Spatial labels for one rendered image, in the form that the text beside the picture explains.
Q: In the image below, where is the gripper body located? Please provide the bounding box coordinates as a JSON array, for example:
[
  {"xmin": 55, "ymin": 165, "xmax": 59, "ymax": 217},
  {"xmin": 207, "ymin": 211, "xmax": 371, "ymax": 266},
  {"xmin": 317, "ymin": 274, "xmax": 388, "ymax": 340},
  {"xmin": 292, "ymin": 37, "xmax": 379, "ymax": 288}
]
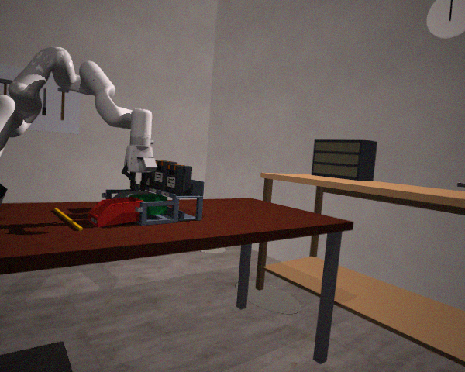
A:
[{"xmin": 124, "ymin": 144, "xmax": 153, "ymax": 173}]

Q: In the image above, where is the red bin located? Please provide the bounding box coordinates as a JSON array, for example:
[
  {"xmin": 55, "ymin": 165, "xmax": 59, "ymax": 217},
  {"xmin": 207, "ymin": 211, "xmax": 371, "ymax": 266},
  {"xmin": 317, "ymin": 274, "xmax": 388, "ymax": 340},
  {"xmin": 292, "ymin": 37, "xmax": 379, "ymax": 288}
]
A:
[{"xmin": 89, "ymin": 197, "xmax": 143, "ymax": 227}]

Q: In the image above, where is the yellow bar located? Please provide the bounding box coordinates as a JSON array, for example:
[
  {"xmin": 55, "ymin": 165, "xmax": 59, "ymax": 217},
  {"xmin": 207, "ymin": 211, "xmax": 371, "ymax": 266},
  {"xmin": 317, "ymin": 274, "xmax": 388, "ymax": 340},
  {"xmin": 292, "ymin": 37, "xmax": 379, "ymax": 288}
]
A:
[{"xmin": 54, "ymin": 208, "xmax": 82, "ymax": 231}]

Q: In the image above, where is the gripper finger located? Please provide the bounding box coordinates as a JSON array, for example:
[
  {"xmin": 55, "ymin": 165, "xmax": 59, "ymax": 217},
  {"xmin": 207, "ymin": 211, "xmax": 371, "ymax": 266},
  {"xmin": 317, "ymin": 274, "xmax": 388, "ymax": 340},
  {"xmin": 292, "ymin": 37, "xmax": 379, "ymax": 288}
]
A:
[
  {"xmin": 140, "ymin": 171, "xmax": 155, "ymax": 191},
  {"xmin": 122, "ymin": 164, "xmax": 136, "ymax": 191}
]

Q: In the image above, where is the grey open bin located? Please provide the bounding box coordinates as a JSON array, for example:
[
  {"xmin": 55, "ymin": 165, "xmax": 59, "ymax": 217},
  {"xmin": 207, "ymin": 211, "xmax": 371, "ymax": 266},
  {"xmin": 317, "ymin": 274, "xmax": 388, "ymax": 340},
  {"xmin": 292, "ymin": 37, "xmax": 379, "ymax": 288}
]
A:
[{"xmin": 113, "ymin": 191, "xmax": 155, "ymax": 198}]

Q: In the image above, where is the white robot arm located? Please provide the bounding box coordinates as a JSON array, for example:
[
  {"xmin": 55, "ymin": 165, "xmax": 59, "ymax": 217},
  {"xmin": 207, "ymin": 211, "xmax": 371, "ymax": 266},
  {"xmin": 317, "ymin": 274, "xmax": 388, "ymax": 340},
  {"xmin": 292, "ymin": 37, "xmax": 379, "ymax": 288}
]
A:
[{"xmin": 0, "ymin": 46, "xmax": 153, "ymax": 156}]

